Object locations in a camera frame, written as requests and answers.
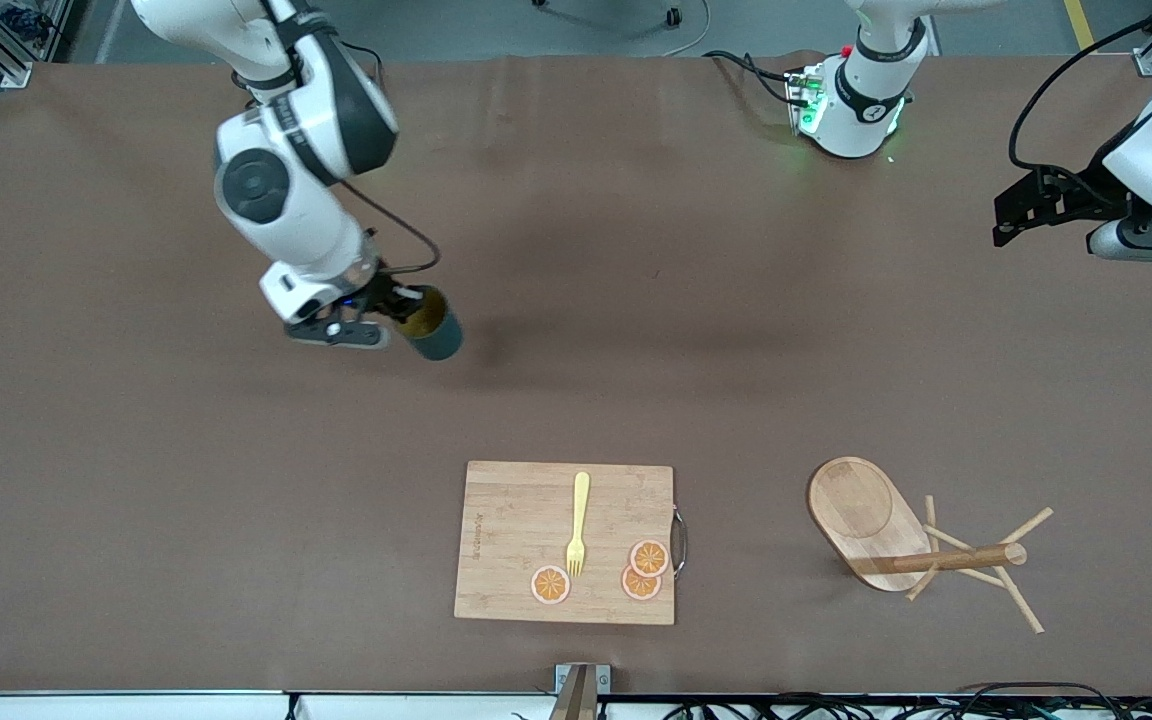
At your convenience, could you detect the yellow plastic fork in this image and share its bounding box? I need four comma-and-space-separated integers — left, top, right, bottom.
565, 472, 592, 579

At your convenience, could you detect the bamboo cutting board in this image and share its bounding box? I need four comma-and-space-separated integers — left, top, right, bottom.
454, 460, 677, 627

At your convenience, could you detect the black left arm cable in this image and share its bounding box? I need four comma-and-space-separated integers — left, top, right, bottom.
1008, 0, 1152, 181

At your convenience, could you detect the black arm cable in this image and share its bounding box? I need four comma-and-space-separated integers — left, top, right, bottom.
336, 178, 443, 275
1008, 0, 1152, 181

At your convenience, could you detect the black base power cable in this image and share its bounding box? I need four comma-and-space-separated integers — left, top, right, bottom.
704, 50, 799, 107

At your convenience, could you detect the dark teal ribbed cup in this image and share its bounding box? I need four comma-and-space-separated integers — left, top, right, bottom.
398, 285, 464, 362

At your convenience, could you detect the black cable bundle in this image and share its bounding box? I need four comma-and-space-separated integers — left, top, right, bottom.
511, 683, 1152, 720

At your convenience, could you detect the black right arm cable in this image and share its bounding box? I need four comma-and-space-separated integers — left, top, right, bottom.
336, 178, 443, 275

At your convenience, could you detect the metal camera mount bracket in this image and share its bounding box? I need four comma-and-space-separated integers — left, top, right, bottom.
554, 663, 612, 720

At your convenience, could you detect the wooden mug tree rack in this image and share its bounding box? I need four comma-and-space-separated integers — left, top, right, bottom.
806, 457, 1055, 634

